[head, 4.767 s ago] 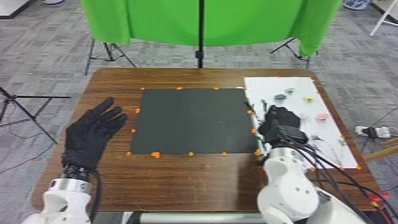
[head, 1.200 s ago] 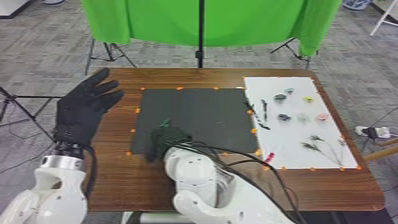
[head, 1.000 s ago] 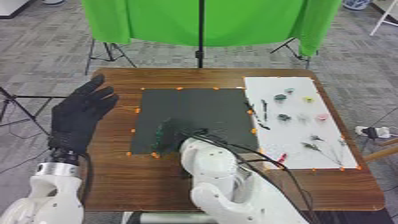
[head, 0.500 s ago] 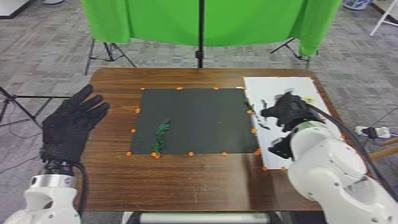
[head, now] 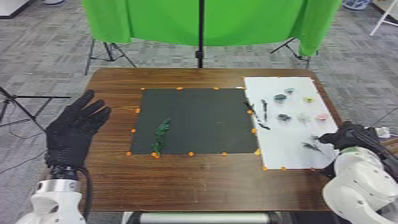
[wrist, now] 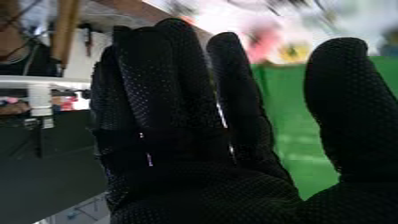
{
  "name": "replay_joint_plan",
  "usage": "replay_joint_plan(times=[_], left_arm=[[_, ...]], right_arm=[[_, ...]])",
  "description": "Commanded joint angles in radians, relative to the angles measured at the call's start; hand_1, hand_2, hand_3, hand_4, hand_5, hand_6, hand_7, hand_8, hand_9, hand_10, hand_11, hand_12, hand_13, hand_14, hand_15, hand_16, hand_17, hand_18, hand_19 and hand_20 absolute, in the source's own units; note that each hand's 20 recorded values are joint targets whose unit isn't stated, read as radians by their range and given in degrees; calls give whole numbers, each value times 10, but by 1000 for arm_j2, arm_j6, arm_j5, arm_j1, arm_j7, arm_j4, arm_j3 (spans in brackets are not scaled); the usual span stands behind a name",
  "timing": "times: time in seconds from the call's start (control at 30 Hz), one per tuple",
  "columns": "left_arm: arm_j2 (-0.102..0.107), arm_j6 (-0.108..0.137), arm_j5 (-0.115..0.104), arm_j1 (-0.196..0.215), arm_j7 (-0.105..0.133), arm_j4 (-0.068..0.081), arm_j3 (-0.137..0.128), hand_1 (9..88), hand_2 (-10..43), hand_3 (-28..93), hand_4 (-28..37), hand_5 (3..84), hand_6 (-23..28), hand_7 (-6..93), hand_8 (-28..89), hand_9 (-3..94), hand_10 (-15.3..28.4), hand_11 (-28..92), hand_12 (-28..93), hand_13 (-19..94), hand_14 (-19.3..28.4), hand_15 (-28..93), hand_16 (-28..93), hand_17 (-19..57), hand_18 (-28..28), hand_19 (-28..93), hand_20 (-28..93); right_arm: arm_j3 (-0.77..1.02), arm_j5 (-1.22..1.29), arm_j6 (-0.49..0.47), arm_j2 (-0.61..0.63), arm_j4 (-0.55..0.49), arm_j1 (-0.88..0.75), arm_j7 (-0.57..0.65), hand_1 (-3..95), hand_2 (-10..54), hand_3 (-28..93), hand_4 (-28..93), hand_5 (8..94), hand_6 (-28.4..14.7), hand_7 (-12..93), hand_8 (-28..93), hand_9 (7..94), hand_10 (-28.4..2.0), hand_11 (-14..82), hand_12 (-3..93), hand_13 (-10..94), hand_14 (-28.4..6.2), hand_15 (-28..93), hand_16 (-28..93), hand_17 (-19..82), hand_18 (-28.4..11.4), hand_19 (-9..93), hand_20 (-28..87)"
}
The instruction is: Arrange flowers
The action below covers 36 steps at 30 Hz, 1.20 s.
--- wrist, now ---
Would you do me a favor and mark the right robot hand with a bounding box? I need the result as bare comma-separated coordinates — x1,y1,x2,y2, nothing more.
89,17,398,224

